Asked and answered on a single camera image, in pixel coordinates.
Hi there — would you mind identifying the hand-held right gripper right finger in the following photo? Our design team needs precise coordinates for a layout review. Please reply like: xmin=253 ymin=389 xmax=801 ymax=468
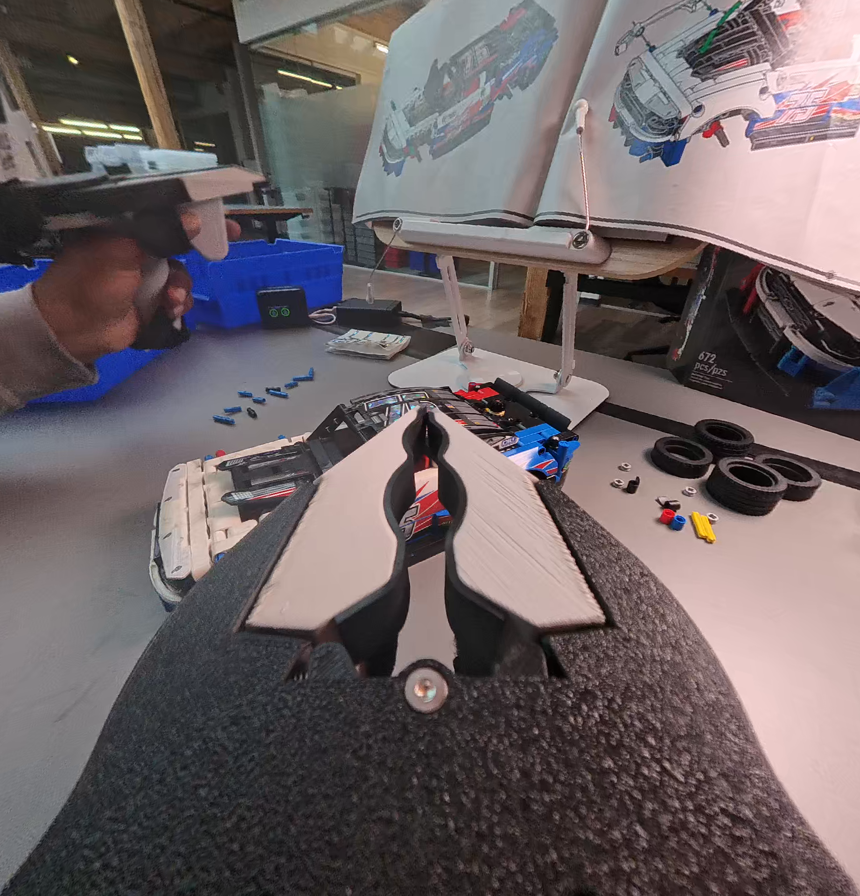
xmin=427 ymin=410 xmax=607 ymax=637

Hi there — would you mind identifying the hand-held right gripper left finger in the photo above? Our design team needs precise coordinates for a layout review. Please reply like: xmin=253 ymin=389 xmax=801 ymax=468
xmin=243 ymin=406 xmax=432 ymax=639

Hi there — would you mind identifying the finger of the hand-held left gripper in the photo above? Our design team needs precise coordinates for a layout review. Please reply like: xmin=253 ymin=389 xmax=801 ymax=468
xmin=190 ymin=200 xmax=231 ymax=261
xmin=180 ymin=164 xmax=270 ymax=207

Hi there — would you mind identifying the white brick-built toy race car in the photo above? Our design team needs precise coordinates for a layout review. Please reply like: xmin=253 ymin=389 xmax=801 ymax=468
xmin=148 ymin=381 xmax=582 ymax=611

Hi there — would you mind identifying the person's left forearm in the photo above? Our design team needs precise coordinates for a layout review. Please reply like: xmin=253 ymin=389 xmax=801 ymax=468
xmin=0 ymin=283 xmax=100 ymax=426

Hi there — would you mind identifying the grey desk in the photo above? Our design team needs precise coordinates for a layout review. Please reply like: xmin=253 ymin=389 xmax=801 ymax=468
xmin=0 ymin=266 xmax=860 ymax=896

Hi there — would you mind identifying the person's left hand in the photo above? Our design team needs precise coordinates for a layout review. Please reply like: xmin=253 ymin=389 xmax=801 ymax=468
xmin=33 ymin=209 xmax=243 ymax=366

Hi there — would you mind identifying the blue plastic bin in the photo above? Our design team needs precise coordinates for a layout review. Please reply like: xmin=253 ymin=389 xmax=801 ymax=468
xmin=0 ymin=238 xmax=344 ymax=407

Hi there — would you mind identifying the black charger with green lights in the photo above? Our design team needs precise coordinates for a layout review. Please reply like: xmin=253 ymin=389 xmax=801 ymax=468
xmin=256 ymin=286 xmax=310 ymax=330

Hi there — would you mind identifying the black toy tyre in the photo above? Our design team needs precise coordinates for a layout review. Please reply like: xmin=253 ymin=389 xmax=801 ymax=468
xmin=694 ymin=419 xmax=755 ymax=459
xmin=755 ymin=454 xmax=823 ymax=501
xmin=706 ymin=458 xmax=788 ymax=517
xmin=650 ymin=435 xmax=714 ymax=479

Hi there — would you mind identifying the scatter of small blue pins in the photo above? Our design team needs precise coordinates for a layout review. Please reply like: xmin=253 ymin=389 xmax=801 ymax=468
xmin=213 ymin=367 xmax=315 ymax=427

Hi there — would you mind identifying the black power adapter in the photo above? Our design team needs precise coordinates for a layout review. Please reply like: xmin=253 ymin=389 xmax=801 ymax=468
xmin=332 ymin=299 xmax=404 ymax=330

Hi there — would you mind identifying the sticker sheet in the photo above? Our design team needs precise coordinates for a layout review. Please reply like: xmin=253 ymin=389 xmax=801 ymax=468
xmin=325 ymin=327 xmax=412 ymax=361

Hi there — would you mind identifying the open instruction manual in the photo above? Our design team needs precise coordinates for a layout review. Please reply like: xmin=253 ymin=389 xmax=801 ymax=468
xmin=351 ymin=0 xmax=860 ymax=298

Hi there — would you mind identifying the white book stand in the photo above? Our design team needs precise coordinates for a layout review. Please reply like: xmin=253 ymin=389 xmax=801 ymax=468
xmin=365 ymin=98 xmax=707 ymax=431

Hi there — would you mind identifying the black toy car set box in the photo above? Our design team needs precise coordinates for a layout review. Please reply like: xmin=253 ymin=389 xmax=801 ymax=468
xmin=670 ymin=245 xmax=860 ymax=429

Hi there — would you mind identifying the wooden post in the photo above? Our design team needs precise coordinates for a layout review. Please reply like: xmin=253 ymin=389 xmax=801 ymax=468
xmin=113 ymin=0 xmax=183 ymax=151

